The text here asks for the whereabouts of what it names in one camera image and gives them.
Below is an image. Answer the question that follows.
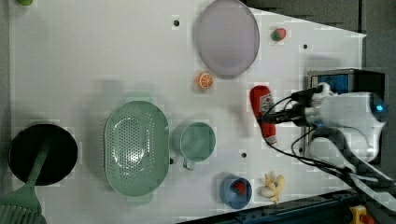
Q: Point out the yellow red clamp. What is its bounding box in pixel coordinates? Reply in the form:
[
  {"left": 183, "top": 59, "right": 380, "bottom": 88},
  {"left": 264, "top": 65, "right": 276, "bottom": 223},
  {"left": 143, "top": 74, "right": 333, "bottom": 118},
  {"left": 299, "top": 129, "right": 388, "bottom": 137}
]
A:
[{"left": 349, "top": 205, "right": 376, "bottom": 224}]

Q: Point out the purple round plate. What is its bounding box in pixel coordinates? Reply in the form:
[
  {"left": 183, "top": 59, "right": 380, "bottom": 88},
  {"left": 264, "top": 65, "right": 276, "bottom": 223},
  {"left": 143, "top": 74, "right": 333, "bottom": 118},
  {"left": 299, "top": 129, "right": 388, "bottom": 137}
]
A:
[{"left": 194, "top": 0, "right": 260, "bottom": 77}]

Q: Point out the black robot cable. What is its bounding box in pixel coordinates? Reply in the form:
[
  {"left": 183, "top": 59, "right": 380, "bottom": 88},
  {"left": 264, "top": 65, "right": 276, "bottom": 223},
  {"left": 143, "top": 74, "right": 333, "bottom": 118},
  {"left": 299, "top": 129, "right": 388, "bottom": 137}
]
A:
[{"left": 261, "top": 90, "right": 396, "bottom": 188}]

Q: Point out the red plush ketchup bottle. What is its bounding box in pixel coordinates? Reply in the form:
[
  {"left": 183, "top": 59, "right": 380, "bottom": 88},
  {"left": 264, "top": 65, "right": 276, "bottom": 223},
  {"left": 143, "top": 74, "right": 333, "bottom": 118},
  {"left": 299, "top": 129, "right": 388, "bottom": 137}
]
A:
[{"left": 249, "top": 85, "right": 277, "bottom": 145}]

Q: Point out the strawberry toy near plate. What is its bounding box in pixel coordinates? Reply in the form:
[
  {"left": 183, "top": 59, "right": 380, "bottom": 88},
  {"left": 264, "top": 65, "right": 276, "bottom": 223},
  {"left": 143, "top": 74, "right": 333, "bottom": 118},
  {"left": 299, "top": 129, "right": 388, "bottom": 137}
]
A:
[{"left": 270, "top": 28, "right": 287, "bottom": 42}]

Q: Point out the peeled banana toy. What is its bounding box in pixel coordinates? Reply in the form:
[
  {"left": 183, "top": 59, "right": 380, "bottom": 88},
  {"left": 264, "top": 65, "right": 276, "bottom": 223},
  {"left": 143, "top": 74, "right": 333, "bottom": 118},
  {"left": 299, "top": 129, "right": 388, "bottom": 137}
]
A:
[{"left": 260, "top": 174, "right": 286, "bottom": 204}]

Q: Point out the blue cup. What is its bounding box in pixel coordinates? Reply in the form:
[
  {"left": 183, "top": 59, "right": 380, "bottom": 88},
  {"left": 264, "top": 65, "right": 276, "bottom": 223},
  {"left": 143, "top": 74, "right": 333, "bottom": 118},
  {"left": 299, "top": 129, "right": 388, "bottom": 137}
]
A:
[{"left": 219, "top": 175, "right": 252, "bottom": 209}]

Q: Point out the orange slice toy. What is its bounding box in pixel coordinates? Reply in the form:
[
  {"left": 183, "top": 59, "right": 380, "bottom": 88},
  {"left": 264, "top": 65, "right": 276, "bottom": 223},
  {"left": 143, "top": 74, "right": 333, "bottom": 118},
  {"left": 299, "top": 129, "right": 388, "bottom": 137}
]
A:
[{"left": 196, "top": 72, "right": 213, "bottom": 90}]

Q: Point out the green mug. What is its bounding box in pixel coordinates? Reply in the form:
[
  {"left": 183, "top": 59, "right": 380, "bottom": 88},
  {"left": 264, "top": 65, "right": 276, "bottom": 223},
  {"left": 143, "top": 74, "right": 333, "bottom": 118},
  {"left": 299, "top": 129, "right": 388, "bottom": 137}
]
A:
[{"left": 171, "top": 121, "right": 217, "bottom": 171}]

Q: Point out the green slotted spatula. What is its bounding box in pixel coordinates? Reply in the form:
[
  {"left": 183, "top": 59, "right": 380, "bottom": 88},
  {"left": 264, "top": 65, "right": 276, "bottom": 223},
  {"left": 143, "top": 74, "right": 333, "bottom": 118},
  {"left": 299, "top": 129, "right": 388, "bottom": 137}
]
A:
[{"left": 0, "top": 143, "right": 49, "bottom": 224}]

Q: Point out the green round object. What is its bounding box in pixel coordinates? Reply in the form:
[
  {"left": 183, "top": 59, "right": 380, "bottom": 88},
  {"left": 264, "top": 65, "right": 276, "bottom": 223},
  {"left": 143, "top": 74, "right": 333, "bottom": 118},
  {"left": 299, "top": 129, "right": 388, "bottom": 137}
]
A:
[{"left": 16, "top": 0, "right": 34, "bottom": 7}]

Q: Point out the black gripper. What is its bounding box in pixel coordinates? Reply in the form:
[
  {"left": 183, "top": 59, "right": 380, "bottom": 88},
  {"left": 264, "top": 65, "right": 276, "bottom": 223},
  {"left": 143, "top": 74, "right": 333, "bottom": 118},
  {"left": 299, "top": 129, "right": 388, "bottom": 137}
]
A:
[{"left": 282, "top": 88, "right": 322, "bottom": 126}]

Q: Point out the black round pot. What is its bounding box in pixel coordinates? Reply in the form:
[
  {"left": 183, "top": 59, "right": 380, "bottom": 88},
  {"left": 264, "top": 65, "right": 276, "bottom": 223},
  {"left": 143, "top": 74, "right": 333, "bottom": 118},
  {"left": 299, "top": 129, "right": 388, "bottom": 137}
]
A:
[{"left": 7, "top": 123, "right": 78, "bottom": 187}]

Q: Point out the red strawberry toy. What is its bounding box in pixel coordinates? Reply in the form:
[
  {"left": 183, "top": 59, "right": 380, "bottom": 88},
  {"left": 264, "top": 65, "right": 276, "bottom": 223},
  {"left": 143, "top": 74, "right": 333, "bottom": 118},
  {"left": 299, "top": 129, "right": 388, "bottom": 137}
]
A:
[{"left": 233, "top": 181, "right": 246, "bottom": 195}]

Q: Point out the green oval strainer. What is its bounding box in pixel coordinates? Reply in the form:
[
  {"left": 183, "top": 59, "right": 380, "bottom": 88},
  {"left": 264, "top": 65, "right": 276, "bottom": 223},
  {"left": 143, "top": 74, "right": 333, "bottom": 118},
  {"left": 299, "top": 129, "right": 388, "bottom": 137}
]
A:
[{"left": 104, "top": 91, "right": 170, "bottom": 205}]

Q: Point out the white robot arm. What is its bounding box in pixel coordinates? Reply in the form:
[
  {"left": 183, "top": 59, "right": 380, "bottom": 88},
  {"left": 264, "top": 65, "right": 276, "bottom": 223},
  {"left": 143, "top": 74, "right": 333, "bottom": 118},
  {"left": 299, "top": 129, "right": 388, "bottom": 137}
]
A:
[{"left": 284, "top": 82, "right": 395, "bottom": 211}]

